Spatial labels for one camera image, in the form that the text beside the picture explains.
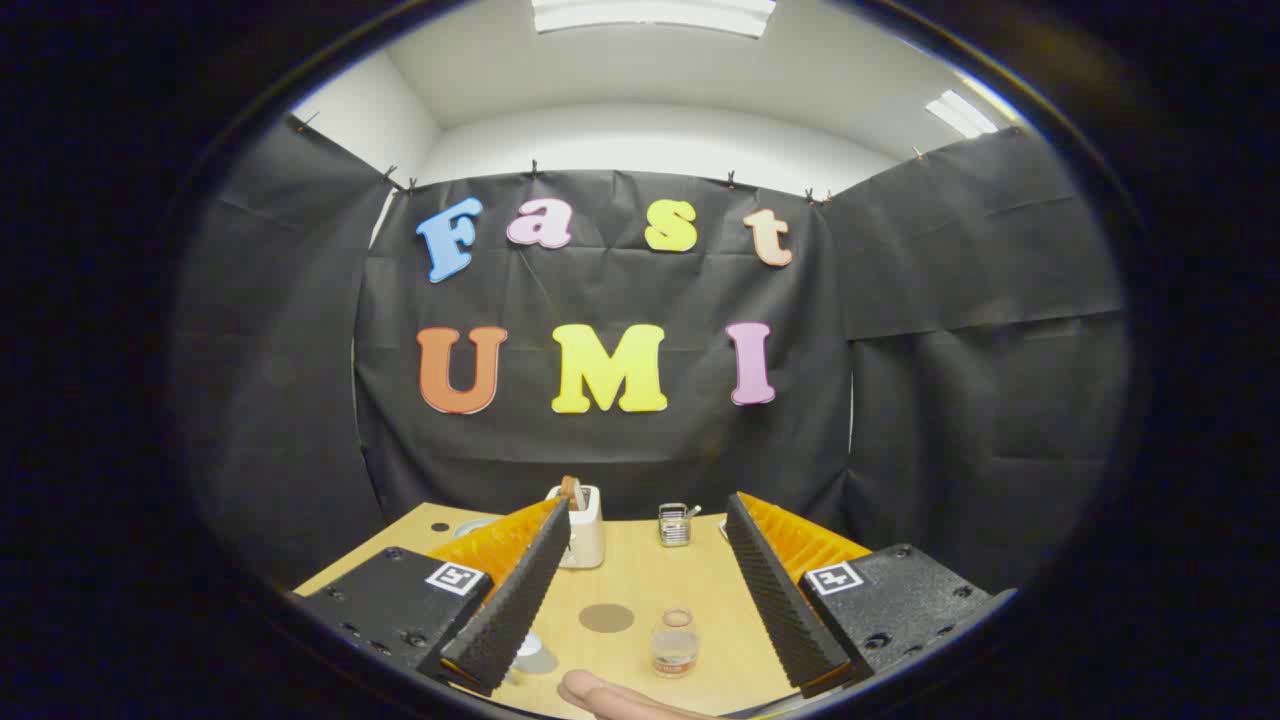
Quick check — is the wooden table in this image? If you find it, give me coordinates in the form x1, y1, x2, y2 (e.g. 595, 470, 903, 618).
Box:
293, 502, 871, 720

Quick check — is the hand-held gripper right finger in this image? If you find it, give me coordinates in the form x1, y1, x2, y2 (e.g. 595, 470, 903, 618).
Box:
725, 491, 1016, 699

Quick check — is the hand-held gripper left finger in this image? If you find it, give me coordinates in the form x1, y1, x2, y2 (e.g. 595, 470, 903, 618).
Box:
290, 497, 573, 698

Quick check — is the small ceiling light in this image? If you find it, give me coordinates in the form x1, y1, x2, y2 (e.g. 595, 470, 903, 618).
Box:
925, 90, 999, 139

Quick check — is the cream toaster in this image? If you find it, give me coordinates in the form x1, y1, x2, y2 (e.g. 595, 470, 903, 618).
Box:
546, 484, 606, 570

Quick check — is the long ceiling light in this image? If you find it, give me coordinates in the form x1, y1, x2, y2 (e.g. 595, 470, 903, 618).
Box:
530, 0, 777, 39

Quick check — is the clear plastic juice bottle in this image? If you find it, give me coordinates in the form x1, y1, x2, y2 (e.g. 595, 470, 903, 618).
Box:
652, 608, 700, 679

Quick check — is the small wire basket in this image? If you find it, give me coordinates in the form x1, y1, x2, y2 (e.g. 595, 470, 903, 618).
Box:
658, 503, 702, 548

